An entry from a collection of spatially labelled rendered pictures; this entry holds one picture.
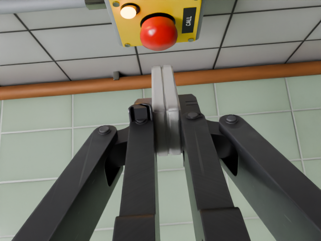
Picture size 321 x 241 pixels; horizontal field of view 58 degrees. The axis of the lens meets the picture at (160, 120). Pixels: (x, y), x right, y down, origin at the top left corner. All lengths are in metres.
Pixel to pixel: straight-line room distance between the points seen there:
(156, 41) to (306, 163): 0.43
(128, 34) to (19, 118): 0.39
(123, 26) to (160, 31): 0.05
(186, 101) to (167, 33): 0.14
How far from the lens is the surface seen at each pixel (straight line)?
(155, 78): 0.19
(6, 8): 0.38
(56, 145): 0.62
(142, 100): 0.18
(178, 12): 0.31
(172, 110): 0.15
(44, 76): 0.63
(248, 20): 0.49
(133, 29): 0.33
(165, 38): 0.30
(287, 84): 0.66
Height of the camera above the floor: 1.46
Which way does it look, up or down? 1 degrees up
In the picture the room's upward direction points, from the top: 95 degrees counter-clockwise
